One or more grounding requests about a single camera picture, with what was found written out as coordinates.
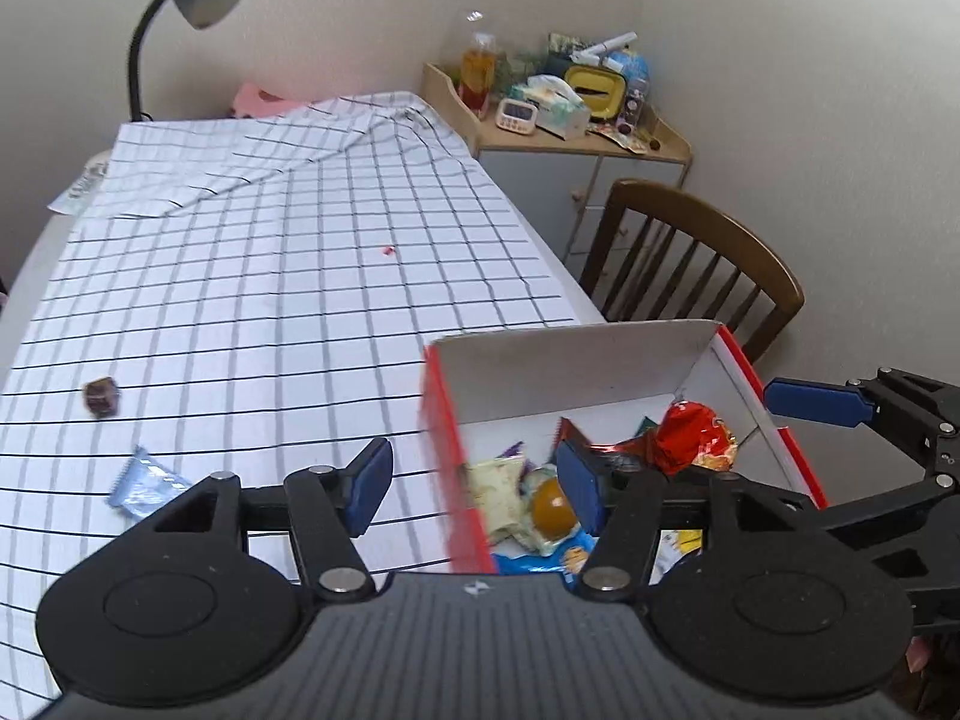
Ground wooden chair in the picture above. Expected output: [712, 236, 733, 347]
[579, 179, 805, 362]

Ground red chips bag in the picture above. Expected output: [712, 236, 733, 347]
[647, 400, 739, 476]

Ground dark wrapped cube candy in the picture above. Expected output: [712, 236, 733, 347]
[83, 376, 121, 419]

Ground corner cabinet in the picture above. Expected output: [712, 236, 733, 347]
[420, 64, 693, 275]

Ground purple candy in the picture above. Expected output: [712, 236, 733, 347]
[500, 440, 526, 458]

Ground yellow snack packet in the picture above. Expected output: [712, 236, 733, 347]
[649, 530, 703, 585]

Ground orange liquid bottle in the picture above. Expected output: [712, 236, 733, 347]
[459, 32, 498, 117]

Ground yellow box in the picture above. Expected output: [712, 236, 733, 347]
[565, 65, 626, 121]

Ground tissue pack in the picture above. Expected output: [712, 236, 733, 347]
[508, 75, 590, 140]

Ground silver blue wrapper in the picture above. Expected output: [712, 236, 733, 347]
[107, 445, 190, 522]

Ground white checked tablecloth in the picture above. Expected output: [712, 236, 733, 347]
[2, 93, 583, 718]

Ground red cardboard box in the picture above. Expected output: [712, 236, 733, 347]
[420, 320, 827, 574]

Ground cream snack packet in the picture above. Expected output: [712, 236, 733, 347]
[467, 454, 526, 546]

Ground blue snack packet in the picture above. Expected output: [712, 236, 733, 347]
[493, 530, 597, 585]

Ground white digital timer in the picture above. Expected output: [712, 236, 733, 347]
[494, 98, 539, 137]

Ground papers on table edge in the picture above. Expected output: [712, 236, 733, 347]
[47, 151, 110, 218]

